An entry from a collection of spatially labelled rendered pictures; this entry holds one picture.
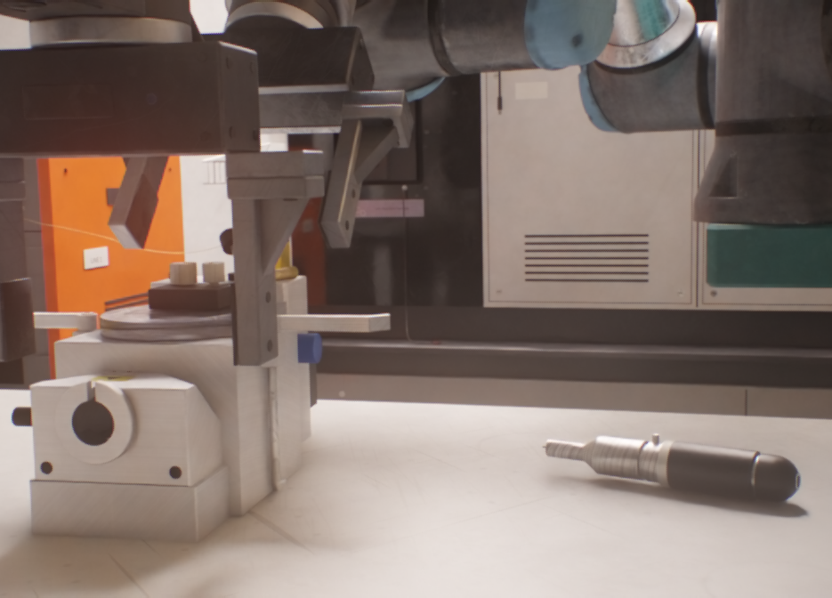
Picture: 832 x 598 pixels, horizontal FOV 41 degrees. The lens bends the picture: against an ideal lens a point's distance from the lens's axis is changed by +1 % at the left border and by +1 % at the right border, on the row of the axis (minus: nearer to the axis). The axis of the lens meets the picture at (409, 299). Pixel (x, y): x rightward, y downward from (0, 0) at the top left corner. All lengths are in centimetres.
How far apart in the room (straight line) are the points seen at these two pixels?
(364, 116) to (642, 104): 98
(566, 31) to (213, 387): 41
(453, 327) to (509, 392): 20
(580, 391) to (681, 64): 71
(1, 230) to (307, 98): 23
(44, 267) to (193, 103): 129
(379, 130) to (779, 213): 51
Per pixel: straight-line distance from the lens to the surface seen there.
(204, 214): 360
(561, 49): 86
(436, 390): 214
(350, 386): 218
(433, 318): 222
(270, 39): 76
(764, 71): 114
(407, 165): 219
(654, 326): 216
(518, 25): 86
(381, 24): 90
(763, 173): 112
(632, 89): 163
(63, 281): 181
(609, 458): 64
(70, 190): 183
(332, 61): 73
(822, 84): 112
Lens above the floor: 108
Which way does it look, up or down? 7 degrees down
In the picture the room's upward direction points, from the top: 1 degrees counter-clockwise
